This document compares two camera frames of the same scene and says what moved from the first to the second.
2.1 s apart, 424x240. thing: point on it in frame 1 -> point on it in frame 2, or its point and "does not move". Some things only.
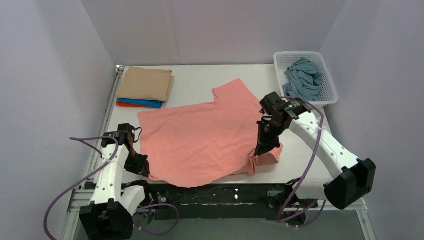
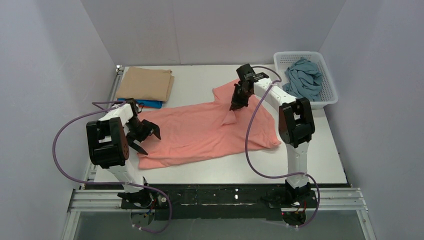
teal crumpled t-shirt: [304, 80] does not move
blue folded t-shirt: [146, 103] does not move
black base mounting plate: [238, 202] does not move
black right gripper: [267, 136] -> [240, 91]
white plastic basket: [303, 75] does not move
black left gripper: [139, 164] -> [142, 131]
